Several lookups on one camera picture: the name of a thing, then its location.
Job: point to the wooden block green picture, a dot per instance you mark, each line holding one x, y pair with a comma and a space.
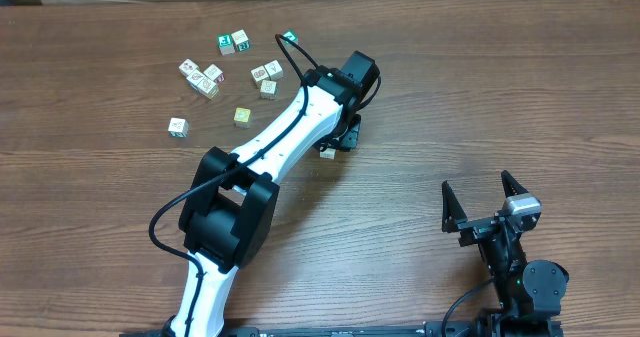
268, 89

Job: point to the wooden block teal side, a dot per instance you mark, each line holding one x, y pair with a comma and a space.
178, 127

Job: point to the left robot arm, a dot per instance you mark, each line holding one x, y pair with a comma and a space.
228, 213

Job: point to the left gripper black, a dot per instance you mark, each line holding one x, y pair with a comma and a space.
351, 135

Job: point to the yellow wooden block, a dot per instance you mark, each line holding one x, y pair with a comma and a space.
208, 88
242, 117

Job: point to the wooden block squirrel picture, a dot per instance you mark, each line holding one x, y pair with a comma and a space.
187, 67

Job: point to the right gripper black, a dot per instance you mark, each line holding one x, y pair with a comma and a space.
456, 220

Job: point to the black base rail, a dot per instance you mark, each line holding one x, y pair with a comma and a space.
428, 329

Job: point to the wooden block red side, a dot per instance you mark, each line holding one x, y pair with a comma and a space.
214, 73

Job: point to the wooden block brown picture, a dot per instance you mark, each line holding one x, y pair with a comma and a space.
259, 75

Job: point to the green number four block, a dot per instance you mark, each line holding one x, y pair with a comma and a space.
289, 37

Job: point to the wooden block green side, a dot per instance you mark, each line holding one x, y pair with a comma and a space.
240, 40

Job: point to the wooden block red pencil picture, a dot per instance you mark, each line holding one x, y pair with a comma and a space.
328, 154

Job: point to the green top wooden block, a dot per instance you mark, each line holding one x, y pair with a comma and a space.
225, 44

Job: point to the wooden block triangle picture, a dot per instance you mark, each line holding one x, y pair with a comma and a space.
274, 70

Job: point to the yellow top wooden block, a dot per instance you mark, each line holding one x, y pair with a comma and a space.
242, 117

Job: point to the wooden block ball picture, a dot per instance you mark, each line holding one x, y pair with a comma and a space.
195, 78

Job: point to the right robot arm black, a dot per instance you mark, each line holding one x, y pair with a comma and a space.
529, 292

